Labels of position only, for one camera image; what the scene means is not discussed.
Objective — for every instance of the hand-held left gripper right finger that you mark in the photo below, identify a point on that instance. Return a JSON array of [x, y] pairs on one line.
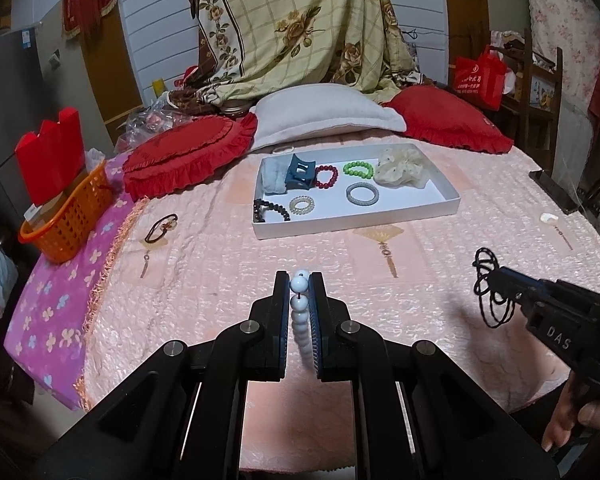
[[319, 340]]

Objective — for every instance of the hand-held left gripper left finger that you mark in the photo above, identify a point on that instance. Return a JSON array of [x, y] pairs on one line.
[[280, 330]]

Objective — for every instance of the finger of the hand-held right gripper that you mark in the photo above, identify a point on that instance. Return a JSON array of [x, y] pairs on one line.
[[505, 280]]

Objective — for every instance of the white cardboard box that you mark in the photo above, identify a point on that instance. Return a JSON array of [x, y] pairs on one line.
[[410, 200]]

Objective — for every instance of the cream polka-dot scrunchie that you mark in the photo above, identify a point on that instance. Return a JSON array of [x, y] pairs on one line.
[[400, 167]]

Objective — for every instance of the blue hair claw clip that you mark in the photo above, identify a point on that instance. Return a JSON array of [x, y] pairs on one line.
[[300, 175]]

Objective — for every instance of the person's right hand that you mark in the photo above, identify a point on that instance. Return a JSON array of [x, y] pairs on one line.
[[570, 420]]

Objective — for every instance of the small white shell piece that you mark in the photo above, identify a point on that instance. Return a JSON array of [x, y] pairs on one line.
[[549, 218]]

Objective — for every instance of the pink quilted bedspread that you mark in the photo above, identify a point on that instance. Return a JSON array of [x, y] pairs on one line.
[[430, 260]]

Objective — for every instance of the red ruffled heart pillow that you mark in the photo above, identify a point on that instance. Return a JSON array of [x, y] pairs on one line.
[[180, 155], [440, 115]]

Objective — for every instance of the dark wooden chair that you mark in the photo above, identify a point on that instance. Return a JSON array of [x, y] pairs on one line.
[[556, 90]]

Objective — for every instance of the red shopping bag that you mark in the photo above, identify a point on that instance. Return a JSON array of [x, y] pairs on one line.
[[475, 77]]

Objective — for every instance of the white pillow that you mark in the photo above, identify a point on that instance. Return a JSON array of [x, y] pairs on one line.
[[320, 110]]

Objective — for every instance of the orange plastic basket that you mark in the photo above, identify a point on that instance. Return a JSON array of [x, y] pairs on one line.
[[75, 215]]

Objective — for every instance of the pink flower-print mat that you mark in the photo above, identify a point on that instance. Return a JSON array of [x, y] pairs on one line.
[[45, 310]]

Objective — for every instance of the clear plastic bags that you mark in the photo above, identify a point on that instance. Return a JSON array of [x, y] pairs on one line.
[[147, 120]]

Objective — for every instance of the pink floral curtain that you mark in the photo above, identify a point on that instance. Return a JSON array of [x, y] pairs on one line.
[[560, 20]]

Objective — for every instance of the red paper box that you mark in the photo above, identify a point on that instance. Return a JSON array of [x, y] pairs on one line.
[[50, 155]]

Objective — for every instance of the beige floral quilt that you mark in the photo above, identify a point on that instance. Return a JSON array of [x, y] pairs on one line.
[[300, 20]]

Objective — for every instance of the grey refrigerator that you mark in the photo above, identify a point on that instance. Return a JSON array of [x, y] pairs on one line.
[[5, 100]]

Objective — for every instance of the wall socket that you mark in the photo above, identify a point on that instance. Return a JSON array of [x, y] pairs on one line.
[[54, 60]]

